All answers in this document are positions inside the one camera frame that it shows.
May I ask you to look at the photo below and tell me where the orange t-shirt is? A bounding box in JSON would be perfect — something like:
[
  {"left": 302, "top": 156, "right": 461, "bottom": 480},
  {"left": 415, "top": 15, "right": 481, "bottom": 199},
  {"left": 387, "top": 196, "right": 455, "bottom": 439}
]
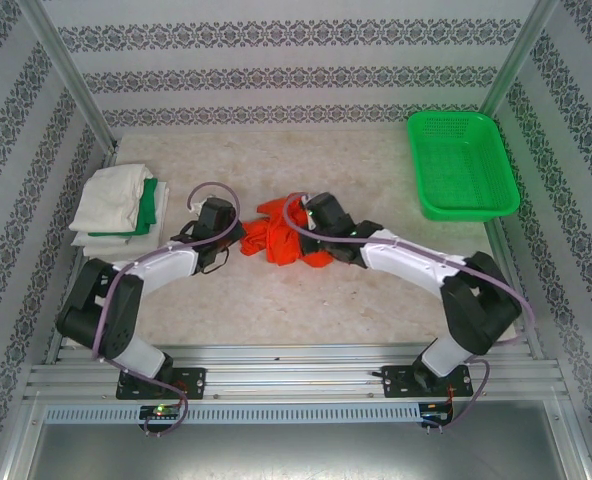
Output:
[{"left": 239, "top": 192, "right": 365, "bottom": 271}]

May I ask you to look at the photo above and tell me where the green folded t-shirt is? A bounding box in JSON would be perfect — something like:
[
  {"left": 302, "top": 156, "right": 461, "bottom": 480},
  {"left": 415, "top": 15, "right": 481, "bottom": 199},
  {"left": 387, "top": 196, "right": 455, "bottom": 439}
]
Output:
[{"left": 86, "top": 177, "right": 158, "bottom": 238}]

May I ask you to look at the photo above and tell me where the cream folded t-shirt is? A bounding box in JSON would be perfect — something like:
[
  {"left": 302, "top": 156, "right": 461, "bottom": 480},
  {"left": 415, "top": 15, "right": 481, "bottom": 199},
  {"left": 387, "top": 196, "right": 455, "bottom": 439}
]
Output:
[{"left": 69, "top": 163, "right": 155, "bottom": 234}]

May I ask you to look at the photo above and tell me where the white folded t-shirt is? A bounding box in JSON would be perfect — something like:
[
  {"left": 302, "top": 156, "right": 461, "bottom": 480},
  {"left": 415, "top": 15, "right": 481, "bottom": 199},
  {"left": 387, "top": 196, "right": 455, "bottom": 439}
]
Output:
[{"left": 70, "top": 179, "right": 171, "bottom": 257}]

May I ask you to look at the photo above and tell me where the green plastic basket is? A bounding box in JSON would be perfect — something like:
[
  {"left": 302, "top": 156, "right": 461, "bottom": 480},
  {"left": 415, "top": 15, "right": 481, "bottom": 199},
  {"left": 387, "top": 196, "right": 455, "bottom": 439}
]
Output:
[{"left": 406, "top": 110, "right": 521, "bottom": 221}]

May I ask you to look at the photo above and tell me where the wide aluminium base rail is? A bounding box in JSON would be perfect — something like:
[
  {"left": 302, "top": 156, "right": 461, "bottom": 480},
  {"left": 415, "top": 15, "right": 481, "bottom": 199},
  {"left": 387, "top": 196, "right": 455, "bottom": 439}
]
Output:
[{"left": 23, "top": 344, "right": 570, "bottom": 402}]

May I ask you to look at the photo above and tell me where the aluminium side rail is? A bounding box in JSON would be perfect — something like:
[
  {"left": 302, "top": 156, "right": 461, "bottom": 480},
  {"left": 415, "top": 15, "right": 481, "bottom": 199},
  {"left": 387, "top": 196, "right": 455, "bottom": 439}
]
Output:
[{"left": 485, "top": 218, "right": 547, "bottom": 359}]

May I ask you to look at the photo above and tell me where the aluminium frame post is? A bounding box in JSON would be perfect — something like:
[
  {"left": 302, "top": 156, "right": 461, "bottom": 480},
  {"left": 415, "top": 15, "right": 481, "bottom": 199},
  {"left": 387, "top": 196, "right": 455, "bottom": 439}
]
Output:
[
  {"left": 23, "top": 0, "right": 118, "bottom": 149},
  {"left": 478, "top": 0, "right": 562, "bottom": 121}
]

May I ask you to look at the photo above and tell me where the slotted grey cable duct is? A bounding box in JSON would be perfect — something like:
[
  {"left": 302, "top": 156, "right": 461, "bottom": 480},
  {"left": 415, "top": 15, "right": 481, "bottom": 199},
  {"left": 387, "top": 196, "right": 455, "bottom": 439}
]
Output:
[{"left": 43, "top": 403, "right": 423, "bottom": 424}]

